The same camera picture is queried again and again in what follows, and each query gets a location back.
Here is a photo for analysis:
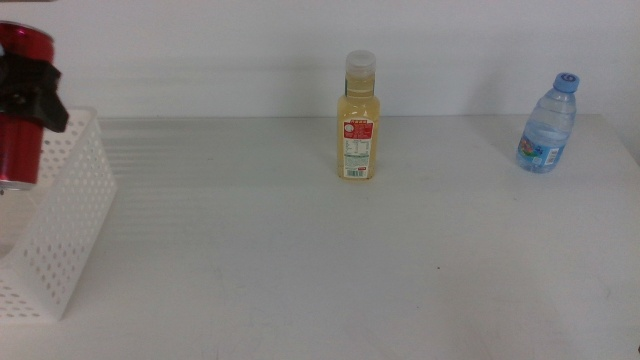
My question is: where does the yellow juice bottle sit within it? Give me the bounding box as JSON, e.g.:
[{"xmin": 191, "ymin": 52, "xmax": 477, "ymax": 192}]
[{"xmin": 335, "ymin": 49, "xmax": 381, "ymax": 182}]

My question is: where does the white perforated plastic basket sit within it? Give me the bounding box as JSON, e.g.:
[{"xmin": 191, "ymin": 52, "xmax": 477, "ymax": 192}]
[{"xmin": 0, "ymin": 107, "xmax": 119, "ymax": 322}]

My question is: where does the red soda can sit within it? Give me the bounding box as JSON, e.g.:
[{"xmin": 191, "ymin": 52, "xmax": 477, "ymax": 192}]
[{"xmin": 0, "ymin": 20, "xmax": 55, "ymax": 192}]

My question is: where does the clear blue-capped water bottle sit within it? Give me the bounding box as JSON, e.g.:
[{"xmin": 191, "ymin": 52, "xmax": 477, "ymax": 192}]
[{"xmin": 515, "ymin": 72, "xmax": 581, "ymax": 175}]

